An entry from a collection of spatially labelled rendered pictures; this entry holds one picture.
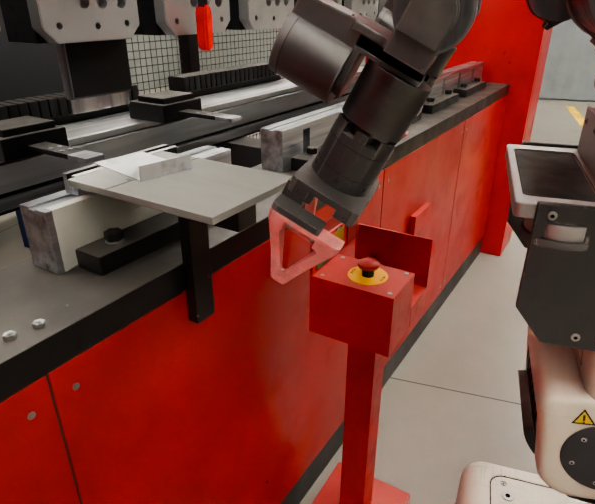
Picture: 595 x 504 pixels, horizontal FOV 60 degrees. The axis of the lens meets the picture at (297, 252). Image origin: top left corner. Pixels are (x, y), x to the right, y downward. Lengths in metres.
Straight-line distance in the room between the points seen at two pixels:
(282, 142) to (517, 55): 1.73
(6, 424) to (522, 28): 2.48
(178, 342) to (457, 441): 1.14
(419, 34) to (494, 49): 2.33
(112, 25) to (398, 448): 1.37
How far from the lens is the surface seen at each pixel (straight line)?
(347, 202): 0.44
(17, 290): 0.78
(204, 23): 0.86
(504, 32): 2.71
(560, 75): 8.14
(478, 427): 1.83
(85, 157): 0.87
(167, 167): 0.76
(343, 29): 0.44
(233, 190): 0.68
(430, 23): 0.39
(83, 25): 0.76
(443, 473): 1.67
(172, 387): 0.86
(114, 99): 0.84
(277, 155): 1.16
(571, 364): 0.76
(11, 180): 1.04
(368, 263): 0.91
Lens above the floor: 1.22
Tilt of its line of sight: 26 degrees down
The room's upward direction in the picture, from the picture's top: straight up
